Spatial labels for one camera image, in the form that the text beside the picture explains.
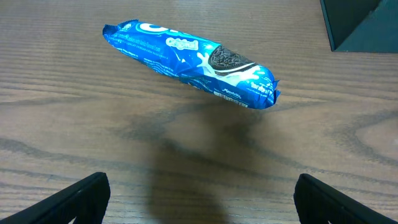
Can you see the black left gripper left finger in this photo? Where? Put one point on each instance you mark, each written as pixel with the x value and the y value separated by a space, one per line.
pixel 84 202

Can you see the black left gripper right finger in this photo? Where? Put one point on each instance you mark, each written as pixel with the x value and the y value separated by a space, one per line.
pixel 319 203

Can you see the blue Oreo cookie pack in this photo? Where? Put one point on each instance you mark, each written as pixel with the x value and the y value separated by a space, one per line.
pixel 199 62

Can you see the dark green box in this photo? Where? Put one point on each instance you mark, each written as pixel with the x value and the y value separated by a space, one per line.
pixel 368 26

